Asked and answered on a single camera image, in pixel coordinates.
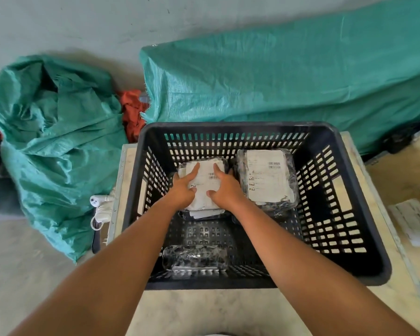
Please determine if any person's left hand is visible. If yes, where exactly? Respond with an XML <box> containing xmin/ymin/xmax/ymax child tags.
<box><xmin>168</xmin><ymin>162</ymin><xmax>201</xmax><ymax>210</ymax></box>

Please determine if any person's right hand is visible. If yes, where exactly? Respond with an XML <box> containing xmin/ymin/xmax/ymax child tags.
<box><xmin>206</xmin><ymin>163</ymin><xmax>249</xmax><ymax>212</ymax></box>

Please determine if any clear packet with white label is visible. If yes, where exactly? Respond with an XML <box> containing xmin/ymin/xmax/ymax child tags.
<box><xmin>234</xmin><ymin>148</ymin><xmax>300</xmax><ymax>218</ymax></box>
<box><xmin>177</xmin><ymin>157</ymin><xmax>230</xmax><ymax>220</ymax></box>

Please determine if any person's right forearm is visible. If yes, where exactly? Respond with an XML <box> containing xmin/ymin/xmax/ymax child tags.
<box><xmin>227</xmin><ymin>199</ymin><xmax>420</xmax><ymax>336</ymax></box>

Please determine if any person's left forearm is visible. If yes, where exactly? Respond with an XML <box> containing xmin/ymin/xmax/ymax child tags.
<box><xmin>8</xmin><ymin>201</ymin><xmax>194</xmax><ymax>336</ymax></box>

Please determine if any clear packet of dark parts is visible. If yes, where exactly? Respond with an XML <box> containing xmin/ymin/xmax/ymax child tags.
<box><xmin>162</xmin><ymin>245</ymin><xmax>230</xmax><ymax>280</ymax></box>

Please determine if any orange cloth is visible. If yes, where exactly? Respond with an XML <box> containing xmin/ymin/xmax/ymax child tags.
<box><xmin>118</xmin><ymin>89</ymin><xmax>148</xmax><ymax>144</ymax></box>

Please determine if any black plastic crate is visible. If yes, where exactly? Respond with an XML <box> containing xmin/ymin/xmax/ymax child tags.
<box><xmin>122</xmin><ymin>121</ymin><xmax>392</xmax><ymax>291</ymax></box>

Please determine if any large green tarpaulin cover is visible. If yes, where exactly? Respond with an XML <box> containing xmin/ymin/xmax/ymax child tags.
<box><xmin>139</xmin><ymin>0</ymin><xmax>420</xmax><ymax>156</ymax></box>

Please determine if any crumpled green woven sack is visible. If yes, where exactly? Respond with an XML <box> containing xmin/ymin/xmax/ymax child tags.
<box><xmin>0</xmin><ymin>54</ymin><xmax>128</xmax><ymax>263</ymax></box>

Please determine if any black object under tarpaulin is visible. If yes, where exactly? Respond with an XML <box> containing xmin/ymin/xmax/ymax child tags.
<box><xmin>384</xmin><ymin>131</ymin><xmax>415</xmax><ymax>155</ymax></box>

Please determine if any white paper sheet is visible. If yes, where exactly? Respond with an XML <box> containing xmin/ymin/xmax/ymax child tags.
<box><xmin>388</xmin><ymin>199</ymin><xmax>420</xmax><ymax>247</ymax></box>

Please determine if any white power strip with cable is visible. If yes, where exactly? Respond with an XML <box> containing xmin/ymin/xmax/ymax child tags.
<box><xmin>90</xmin><ymin>193</ymin><xmax>117</xmax><ymax>232</ymax></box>

